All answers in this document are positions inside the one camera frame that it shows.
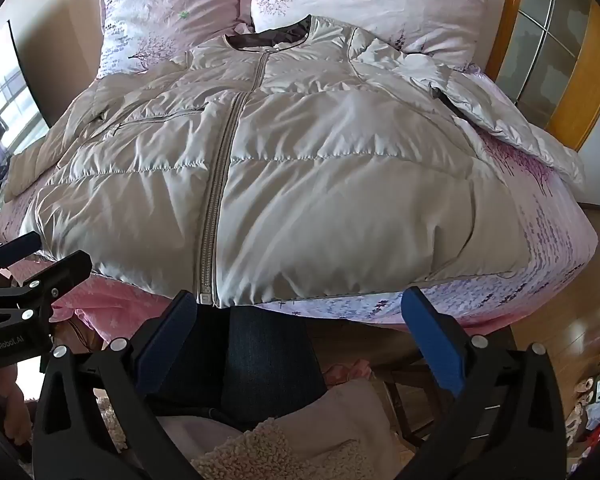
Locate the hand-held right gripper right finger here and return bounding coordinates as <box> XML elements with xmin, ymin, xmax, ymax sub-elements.
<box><xmin>401</xmin><ymin>286</ymin><xmax>568</xmax><ymax>480</ymax></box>

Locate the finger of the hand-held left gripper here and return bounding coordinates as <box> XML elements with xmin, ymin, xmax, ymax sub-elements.
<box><xmin>0</xmin><ymin>232</ymin><xmax>43</xmax><ymax>281</ymax></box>
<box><xmin>0</xmin><ymin>251</ymin><xmax>93</xmax><ymax>320</ymax></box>

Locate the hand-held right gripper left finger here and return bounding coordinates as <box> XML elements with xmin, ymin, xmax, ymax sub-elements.
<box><xmin>32</xmin><ymin>290</ymin><xmax>201</xmax><ymax>480</ymax></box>

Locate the beige puffer jacket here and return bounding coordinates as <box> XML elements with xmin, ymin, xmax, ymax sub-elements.
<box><xmin>2</xmin><ymin>15</ymin><xmax>588</xmax><ymax>309</ymax></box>

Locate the person's left hand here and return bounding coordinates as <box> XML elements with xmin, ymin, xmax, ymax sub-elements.
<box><xmin>0</xmin><ymin>364</ymin><xmax>33</xmax><ymax>446</ymax></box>

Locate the person's leg in jeans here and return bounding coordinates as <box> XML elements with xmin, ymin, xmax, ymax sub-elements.
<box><xmin>152</xmin><ymin>304</ymin><xmax>328</xmax><ymax>433</ymax></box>

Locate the window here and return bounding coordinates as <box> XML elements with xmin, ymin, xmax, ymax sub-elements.
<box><xmin>0</xmin><ymin>70</ymin><xmax>47</xmax><ymax>183</ymax></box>

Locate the cream fleece garment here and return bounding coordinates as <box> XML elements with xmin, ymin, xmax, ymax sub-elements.
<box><xmin>155</xmin><ymin>379</ymin><xmax>413</xmax><ymax>480</ymax></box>

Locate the fuzzy slipper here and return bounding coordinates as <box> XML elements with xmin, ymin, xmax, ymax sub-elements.
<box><xmin>576</xmin><ymin>377</ymin><xmax>599</xmax><ymax>405</ymax></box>
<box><xmin>564</xmin><ymin>404</ymin><xmax>590</xmax><ymax>442</ymax></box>

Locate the pink floral pillow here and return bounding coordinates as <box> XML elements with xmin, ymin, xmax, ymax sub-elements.
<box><xmin>97</xmin><ymin>0</ymin><xmax>253</xmax><ymax>81</ymax></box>
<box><xmin>250</xmin><ymin>0</ymin><xmax>491</xmax><ymax>73</ymax></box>

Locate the wooden framed glass door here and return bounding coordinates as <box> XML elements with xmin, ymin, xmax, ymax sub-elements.
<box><xmin>495</xmin><ymin>0</ymin><xmax>600</xmax><ymax>152</ymax></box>

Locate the wooden headboard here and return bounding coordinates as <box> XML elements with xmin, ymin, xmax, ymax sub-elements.
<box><xmin>484</xmin><ymin>0</ymin><xmax>528</xmax><ymax>86</ymax></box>

